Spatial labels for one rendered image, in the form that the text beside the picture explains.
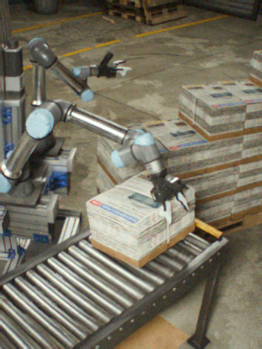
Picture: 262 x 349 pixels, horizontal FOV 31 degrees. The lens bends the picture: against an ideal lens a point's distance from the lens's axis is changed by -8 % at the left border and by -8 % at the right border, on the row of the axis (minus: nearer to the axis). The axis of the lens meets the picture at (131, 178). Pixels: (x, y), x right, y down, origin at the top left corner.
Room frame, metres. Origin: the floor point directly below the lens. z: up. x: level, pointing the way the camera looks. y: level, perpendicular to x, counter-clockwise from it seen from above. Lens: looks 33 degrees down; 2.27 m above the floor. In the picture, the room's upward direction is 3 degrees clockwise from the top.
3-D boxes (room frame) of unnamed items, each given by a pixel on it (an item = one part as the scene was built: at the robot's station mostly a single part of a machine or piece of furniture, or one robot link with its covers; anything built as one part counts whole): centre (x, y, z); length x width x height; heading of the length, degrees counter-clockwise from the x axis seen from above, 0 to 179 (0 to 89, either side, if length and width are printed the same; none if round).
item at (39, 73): (2.69, 0.58, 1.19); 0.15 x 0.12 x 0.55; 21
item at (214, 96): (2.89, -0.50, 1.06); 0.37 x 0.29 x 0.01; 27
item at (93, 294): (1.44, 0.18, 0.77); 0.47 x 0.05 x 0.05; 48
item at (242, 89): (3.02, -0.75, 1.06); 0.37 x 0.28 x 0.01; 25
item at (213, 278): (1.76, -0.44, 0.34); 0.06 x 0.06 x 0.68; 48
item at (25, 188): (2.07, 0.58, 0.87); 0.15 x 0.15 x 0.10
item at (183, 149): (2.83, -0.38, 0.42); 1.17 x 0.39 x 0.83; 117
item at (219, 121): (2.89, -0.50, 0.95); 0.38 x 0.29 x 0.23; 27
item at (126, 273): (1.59, 0.05, 0.77); 0.47 x 0.05 x 0.05; 48
